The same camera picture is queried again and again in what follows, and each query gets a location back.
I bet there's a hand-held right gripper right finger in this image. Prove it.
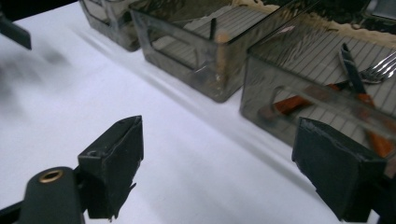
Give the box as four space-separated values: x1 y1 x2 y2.
291 117 389 223

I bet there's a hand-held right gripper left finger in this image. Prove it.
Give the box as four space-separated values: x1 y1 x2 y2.
78 115 145 220

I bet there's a smoky clear plastic bin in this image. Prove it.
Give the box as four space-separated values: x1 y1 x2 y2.
239 6 396 180
78 0 148 52
129 0 316 104

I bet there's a wooden-handled fork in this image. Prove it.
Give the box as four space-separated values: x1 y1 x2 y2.
257 50 396 124

